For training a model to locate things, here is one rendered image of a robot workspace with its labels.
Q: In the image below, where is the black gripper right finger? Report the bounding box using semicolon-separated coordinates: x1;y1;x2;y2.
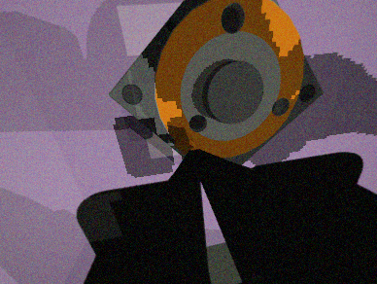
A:
194;149;363;282

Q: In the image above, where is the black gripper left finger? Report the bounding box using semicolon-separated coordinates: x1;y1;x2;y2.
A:
77;150;208;265

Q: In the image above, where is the orange and brown round plate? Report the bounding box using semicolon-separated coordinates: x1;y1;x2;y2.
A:
154;0;304;158

